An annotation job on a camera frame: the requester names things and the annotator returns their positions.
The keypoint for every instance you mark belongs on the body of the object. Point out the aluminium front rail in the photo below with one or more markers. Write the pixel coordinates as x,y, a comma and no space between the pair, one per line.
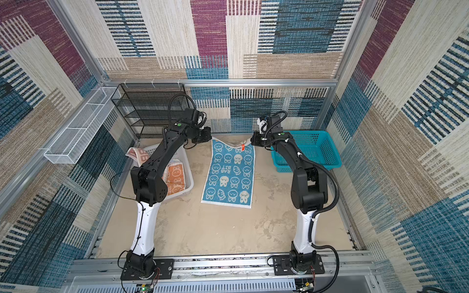
225,267

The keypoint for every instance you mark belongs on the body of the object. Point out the orange rabbit towel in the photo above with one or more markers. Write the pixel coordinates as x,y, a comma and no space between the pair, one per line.
173,175

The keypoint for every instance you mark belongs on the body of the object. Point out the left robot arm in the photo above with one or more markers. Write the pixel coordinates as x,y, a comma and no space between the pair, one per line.
151,190

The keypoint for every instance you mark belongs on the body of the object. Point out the white mesh wall tray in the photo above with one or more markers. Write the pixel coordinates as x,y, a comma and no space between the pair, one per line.
72,142

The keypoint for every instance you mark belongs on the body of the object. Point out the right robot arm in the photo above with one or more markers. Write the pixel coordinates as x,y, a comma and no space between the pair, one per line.
308,194

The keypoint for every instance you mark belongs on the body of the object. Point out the black wire shelf rack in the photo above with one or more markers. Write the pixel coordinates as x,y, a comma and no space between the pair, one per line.
145,107

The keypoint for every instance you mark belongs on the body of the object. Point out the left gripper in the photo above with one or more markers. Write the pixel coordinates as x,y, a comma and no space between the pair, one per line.
207,137

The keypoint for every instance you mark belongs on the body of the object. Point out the teal plastic basket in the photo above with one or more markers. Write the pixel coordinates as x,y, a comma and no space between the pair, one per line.
318,146

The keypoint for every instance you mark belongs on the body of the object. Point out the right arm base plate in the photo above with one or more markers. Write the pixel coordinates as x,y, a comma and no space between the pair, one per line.
303,264

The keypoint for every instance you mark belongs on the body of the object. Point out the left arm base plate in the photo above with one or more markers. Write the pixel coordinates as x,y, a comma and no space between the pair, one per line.
147,270

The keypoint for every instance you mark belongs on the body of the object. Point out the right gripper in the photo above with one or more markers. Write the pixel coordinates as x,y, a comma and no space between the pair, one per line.
254,139

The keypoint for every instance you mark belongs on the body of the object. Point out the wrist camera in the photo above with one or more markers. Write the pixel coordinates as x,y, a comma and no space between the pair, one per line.
191,116
267,124

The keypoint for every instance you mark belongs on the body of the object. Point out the white plastic basket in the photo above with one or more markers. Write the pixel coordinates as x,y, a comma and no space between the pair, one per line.
181,155

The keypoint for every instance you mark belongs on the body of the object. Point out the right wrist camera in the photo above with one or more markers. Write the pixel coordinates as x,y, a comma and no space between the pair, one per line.
267,124

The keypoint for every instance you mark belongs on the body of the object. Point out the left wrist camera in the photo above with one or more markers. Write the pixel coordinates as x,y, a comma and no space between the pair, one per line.
191,116

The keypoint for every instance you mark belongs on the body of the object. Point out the blue bunny towel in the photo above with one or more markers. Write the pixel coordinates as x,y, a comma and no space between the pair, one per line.
230,180

